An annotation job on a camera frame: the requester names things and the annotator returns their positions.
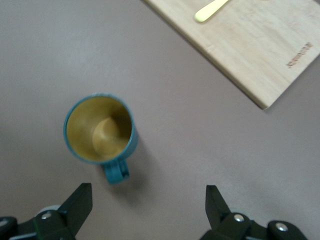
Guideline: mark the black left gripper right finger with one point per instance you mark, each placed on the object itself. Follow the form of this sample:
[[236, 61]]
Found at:
[[220, 215]]

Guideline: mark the teal mug with yellow inside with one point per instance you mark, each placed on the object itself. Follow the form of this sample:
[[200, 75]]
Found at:
[[100, 130]]

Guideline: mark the wooden cutting board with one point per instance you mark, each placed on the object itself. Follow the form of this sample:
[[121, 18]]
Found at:
[[250, 45]]

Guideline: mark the yellow plastic fork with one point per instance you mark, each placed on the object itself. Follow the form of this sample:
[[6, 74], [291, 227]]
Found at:
[[207, 13]]

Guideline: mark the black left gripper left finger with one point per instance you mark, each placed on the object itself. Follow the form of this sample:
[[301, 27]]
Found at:
[[72, 212]]

